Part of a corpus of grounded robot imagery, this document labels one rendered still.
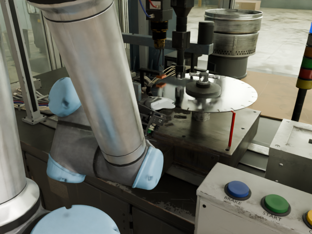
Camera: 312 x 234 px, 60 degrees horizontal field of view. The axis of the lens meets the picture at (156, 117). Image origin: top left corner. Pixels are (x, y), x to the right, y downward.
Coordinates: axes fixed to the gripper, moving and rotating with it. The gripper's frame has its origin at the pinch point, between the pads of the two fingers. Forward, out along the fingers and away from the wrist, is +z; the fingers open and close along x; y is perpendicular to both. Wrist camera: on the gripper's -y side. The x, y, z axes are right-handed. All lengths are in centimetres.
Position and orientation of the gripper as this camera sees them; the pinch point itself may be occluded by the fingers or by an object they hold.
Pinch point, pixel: (161, 125)
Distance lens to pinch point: 78.9
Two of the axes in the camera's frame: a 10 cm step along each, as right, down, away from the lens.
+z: 6.0, 2.1, 7.7
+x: 3.9, -9.2, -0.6
